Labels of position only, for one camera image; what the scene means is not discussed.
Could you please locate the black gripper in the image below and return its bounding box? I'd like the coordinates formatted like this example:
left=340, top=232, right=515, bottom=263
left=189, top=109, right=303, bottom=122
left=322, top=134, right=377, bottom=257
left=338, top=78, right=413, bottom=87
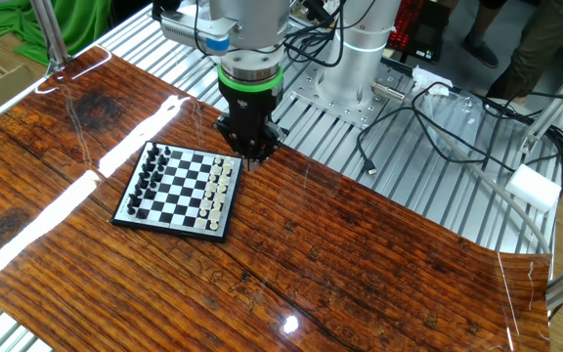
left=215, top=90, right=290, bottom=170

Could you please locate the magnetic chessboard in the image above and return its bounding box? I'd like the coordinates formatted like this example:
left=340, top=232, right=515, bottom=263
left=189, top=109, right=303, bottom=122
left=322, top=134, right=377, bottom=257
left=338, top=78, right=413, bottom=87
left=111, top=141, right=243, bottom=243

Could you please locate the metal cylinder connector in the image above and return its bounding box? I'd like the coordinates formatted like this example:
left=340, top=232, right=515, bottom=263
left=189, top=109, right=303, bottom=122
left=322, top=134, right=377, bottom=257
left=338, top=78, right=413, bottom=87
left=371, top=81, right=407, bottom=103

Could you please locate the wood grain table mat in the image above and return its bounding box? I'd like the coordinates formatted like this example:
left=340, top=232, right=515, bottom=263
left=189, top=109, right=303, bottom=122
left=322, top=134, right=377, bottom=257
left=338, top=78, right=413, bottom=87
left=0, top=46, right=554, bottom=352

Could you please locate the white crumpled paper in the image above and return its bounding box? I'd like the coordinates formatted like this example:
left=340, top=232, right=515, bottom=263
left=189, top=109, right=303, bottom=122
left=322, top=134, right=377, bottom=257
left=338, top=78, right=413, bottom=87
left=411, top=66, right=455, bottom=98

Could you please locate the black red LED display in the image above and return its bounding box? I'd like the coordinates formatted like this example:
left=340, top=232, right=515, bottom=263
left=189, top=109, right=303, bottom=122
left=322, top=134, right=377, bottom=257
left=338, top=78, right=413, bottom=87
left=386, top=0, right=452, bottom=65

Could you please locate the green cloth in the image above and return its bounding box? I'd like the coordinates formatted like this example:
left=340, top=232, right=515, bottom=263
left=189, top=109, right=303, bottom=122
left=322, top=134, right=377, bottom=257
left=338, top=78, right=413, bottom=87
left=0, top=0, right=112, bottom=67

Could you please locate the clear plastic bag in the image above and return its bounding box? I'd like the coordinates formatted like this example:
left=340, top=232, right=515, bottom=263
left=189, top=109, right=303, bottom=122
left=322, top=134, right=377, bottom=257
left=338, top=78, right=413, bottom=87
left=411, top=82, right=515, bottom=165

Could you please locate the person leg with dark shoe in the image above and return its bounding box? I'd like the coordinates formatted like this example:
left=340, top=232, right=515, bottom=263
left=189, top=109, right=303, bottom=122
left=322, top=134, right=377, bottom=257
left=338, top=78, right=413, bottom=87
left=437, top=0, right=502, bottom=69

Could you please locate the white foam block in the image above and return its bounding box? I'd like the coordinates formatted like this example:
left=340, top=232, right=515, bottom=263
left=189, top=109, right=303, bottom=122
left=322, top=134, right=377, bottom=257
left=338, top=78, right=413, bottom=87
left=504, top=163, right=563, bottom=214

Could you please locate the person in olive trousers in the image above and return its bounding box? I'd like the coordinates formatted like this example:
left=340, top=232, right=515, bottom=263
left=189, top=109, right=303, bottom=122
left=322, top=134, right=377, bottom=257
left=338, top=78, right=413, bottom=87
left=485, top=0, right=563, bottom=102

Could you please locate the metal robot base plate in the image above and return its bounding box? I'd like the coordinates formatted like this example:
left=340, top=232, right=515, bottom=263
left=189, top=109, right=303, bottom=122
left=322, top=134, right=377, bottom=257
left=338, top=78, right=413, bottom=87
left=288, top=61, right=417, bottom=131

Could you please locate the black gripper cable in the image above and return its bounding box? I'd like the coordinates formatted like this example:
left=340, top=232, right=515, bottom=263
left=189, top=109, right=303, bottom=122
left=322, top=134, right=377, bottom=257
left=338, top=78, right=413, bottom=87
left=283, top=0, right=378, bottom=67

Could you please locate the black USB cable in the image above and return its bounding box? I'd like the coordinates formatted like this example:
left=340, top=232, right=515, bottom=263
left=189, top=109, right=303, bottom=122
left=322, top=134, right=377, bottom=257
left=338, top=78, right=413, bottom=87
left=356, top=81, right=517, bottom=176

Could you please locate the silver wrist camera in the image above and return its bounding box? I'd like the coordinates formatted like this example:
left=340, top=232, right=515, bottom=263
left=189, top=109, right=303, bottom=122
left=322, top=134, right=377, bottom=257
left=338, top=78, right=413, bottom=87
left=159, top=9, right=238, bottom=56

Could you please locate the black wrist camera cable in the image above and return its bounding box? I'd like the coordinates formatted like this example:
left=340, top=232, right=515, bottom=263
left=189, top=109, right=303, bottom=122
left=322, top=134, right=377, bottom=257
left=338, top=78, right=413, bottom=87
left=152, top=0, right=237, bottom=58

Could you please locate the grey hose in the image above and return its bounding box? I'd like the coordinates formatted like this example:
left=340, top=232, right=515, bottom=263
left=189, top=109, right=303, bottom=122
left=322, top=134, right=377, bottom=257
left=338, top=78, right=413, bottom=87
left=401, top=90, right=553, bottom=255

